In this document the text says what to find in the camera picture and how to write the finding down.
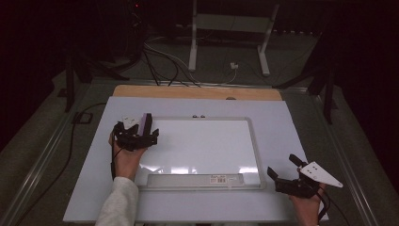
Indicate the white metal stand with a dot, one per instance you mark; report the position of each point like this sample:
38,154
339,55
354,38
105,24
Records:
232,23

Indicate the white sheet table cover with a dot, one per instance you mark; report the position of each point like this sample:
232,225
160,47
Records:
94,175

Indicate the black square floor plate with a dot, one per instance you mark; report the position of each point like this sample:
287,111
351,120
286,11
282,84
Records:
82,117

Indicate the silver framed whiteboard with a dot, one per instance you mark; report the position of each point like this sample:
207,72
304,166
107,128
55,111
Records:
219,150

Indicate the person's left hand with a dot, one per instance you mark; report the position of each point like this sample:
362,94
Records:
127,163

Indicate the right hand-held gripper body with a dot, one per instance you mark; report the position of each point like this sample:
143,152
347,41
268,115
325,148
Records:
302,185

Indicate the black tripod stand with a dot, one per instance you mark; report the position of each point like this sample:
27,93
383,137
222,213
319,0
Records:
327,91
70,81

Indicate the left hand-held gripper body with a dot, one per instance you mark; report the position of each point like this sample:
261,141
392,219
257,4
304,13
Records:
131,139

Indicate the person's right hand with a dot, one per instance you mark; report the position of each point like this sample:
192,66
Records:
306,210

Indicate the purple and black whiteboard eraser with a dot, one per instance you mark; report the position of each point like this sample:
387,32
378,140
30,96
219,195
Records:
146,124

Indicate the metal floor rail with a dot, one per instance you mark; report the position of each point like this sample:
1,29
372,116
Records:
34,172
345,163

